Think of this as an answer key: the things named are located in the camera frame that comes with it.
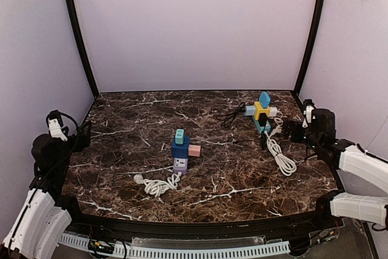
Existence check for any white purple-strip cord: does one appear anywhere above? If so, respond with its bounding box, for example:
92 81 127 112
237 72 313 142
133 171 182 198

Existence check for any light blue charger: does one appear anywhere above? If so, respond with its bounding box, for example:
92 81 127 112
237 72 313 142
244 106 256 116

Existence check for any purple power strip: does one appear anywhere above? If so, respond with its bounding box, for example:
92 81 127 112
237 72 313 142
173 158 189 175

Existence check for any white usb charger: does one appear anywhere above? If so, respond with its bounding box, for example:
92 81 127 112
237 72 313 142
268 107 279 118

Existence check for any pink charger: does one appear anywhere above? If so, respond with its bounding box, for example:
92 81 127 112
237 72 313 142
188 144 201 157

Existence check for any yellow cube socket adapter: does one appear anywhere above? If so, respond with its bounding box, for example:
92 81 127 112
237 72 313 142
253 101 270 121

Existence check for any black cable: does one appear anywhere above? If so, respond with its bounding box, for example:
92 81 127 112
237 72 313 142
215 103 247 129

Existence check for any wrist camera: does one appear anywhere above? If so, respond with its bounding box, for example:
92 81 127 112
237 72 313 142
302 99 316 128
46 110 68 142

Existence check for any white coiled power cord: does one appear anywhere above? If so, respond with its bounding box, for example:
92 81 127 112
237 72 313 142
263 127 298 177

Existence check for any white slotted cable duct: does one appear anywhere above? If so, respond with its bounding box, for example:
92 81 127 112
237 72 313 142
59 231 291 259

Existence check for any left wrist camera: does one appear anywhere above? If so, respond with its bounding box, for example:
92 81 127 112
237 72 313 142
46 110 68 142

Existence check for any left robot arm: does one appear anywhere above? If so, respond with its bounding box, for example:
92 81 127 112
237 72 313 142
1 119 92 258

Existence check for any blue square socket adapter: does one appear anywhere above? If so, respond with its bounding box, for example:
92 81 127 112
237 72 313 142
258 92 271 109

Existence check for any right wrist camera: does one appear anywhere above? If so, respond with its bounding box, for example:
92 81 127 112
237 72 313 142
302 99 316 128

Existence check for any black power adapter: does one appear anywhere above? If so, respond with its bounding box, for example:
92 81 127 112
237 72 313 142
258 113 268 127

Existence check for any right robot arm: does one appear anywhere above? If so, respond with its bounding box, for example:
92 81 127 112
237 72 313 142
285 105 387 230

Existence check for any small teal plug adapter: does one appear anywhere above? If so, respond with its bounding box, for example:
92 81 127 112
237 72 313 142
175 129 185 145

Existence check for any teal power strip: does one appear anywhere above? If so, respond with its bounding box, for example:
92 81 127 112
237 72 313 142
252 118 272 134

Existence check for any dark blue cube adapter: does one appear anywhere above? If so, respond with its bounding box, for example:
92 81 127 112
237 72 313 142
172 136 190 159

